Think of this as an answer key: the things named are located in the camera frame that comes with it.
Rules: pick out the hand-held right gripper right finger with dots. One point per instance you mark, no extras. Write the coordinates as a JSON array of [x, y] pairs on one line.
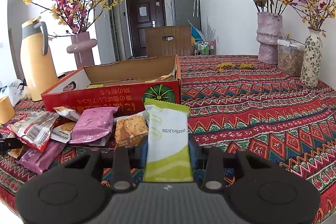
[[192, 158]]

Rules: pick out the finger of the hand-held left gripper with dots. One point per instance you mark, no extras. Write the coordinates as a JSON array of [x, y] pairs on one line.
[[10, 145]]

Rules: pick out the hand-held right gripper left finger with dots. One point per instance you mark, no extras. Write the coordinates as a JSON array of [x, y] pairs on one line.
[[143, 155]]

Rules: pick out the green white snack packet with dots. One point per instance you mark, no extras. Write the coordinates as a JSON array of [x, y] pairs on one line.
[[168, 150], [95, 85]]

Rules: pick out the red white snack packet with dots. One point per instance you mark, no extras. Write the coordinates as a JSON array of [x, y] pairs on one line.
[[34, 129]]

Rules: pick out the pink snack packet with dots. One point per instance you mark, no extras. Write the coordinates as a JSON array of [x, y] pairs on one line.
[[92, 124], [39, 158]]

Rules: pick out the red cardboard box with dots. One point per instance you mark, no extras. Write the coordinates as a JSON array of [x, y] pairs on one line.
[[105, 98]]

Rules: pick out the yellow mug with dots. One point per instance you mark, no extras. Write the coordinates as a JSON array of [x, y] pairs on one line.
[[5, 109]]

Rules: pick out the white plastic bag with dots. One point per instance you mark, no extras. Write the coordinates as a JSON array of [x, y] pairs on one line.
[[14, 92]]

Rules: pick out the white cracker packet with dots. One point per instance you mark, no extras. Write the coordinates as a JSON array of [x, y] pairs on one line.
[[63, 132], [65, 111]]

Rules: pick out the patterned red tablecloth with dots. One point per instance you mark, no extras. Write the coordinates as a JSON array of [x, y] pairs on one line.
[[249, 121]]

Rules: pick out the yellow thermos jug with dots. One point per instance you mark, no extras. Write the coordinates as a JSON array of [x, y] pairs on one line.
[[36, 69]]

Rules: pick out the fallen yellow petals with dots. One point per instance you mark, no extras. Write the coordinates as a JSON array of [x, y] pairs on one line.
[[228, 65]]

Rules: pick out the small storage rack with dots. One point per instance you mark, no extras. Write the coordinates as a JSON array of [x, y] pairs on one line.
[[204, 48]]

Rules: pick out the smooth pink vase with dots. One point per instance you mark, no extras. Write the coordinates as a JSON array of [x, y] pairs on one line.
[[84, 56]]

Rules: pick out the dark door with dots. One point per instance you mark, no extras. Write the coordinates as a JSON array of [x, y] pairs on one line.
[[147, 29]]

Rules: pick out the pink textured vase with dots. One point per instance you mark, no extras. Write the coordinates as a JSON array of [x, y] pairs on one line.
[[269, 43]]

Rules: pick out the clear storage container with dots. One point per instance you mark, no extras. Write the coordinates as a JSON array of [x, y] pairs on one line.
[[288, 58]]

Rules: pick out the paper sheet on door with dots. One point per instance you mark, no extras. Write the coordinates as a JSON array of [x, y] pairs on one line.
[[142, 11]]

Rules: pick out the grey refrigerator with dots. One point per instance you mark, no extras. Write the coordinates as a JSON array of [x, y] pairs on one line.
[[181, 8]]

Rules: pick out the floral ceramic vase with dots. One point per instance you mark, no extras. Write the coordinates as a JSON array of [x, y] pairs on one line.
[[311, 61]]

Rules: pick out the folded umbrella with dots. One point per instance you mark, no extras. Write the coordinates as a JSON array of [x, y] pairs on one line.
[[195, 1]]

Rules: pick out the red yellow berry branches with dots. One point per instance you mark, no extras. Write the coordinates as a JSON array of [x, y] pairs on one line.
[[317, 6]]

